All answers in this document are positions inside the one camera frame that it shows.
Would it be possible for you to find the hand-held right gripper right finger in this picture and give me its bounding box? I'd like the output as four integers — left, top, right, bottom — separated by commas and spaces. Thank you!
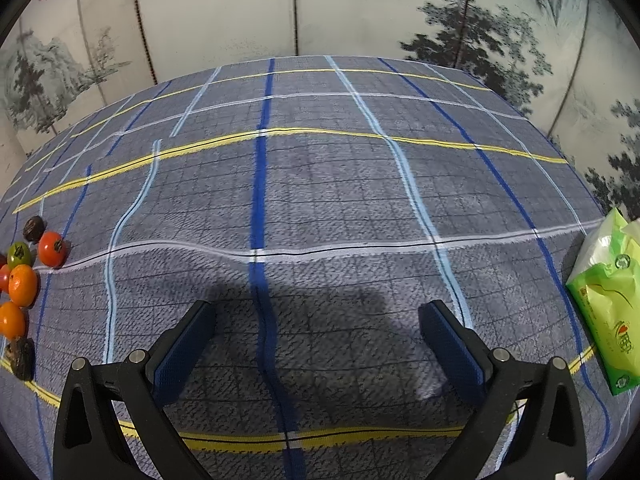
418, 300, 588, 480

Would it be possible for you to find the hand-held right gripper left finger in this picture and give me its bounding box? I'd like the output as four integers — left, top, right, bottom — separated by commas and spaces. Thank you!
52, 300, 217, 480

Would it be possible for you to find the brown water chestnut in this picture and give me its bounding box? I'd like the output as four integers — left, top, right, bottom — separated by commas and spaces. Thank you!
4, 337, 35, 380
23, 215, 45, 243

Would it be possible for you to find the orange tangerine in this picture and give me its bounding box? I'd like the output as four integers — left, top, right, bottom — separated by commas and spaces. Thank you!
8, 264, 39, 308
0, 301, 27, 341

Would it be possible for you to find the green tomato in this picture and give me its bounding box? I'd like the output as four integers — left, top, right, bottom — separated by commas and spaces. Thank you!
7, 242, 33, 269

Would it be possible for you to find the green tissue pack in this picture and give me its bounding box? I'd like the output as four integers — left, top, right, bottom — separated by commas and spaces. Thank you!
566, 207, 640, 397

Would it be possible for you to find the painted landscape folding screen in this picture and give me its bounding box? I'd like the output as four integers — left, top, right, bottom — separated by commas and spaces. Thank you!
0, 0, 640, 226

